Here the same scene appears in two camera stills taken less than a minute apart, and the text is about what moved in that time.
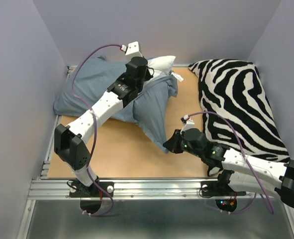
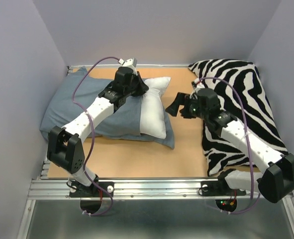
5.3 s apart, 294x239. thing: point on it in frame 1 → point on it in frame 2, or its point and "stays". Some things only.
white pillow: x=161 y=64 → x=152 y=122
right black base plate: x=216 y=188 stays
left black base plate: x=77 y=189 stays
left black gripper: x=147 y=75 → x=143 y=87
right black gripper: x=172 y=144 → x=182 y=99
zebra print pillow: x=237 y=114 stays
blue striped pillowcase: x=148 y=110 → x=73 y=93
